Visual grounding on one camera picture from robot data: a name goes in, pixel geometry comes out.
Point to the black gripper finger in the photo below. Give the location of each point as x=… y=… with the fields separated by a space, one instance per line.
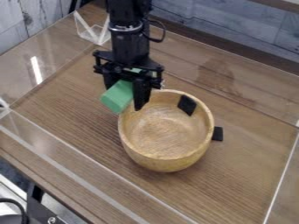
x=142 y=93
x=112 y=78

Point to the clear acrylic enclosure wall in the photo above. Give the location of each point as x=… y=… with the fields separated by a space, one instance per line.
x=85 y=185

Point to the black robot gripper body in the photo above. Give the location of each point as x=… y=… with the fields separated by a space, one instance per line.
x=129 y=58

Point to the round wooden bowl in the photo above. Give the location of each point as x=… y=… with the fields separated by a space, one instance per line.
x=162 y=138

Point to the clear acrylic corner bracket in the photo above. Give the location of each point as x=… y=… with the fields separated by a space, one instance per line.
x=94 y=33

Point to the black patch on table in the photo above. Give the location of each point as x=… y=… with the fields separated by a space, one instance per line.
x=218 y=134

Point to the black metal table frame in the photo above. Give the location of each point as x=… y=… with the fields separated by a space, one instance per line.
x=46 y=210

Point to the green rectangular stick block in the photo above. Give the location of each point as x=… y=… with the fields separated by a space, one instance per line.
x=118 y=96

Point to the black patch inside bowl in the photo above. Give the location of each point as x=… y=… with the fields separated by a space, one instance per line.
x=188 y=104

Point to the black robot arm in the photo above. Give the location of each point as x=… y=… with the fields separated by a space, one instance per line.
x=130 y=14

